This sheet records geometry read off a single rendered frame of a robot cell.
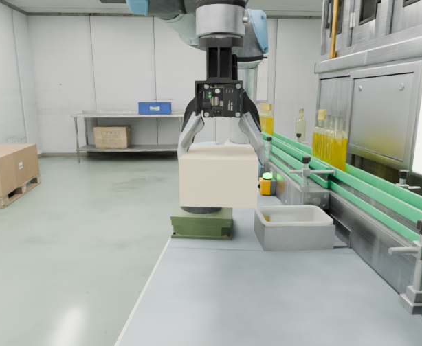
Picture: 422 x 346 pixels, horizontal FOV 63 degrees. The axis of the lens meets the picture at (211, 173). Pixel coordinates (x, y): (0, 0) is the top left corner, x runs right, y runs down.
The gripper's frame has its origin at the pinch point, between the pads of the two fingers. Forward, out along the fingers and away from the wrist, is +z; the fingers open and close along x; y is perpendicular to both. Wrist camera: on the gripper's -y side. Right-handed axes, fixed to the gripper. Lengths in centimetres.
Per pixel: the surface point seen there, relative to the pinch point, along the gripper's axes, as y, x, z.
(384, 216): -32, 42, 20
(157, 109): -578, -150, 18
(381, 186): -48, 47, 16
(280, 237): -41, 16, 31
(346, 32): -112, 50, -38
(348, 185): -55, 39, 18
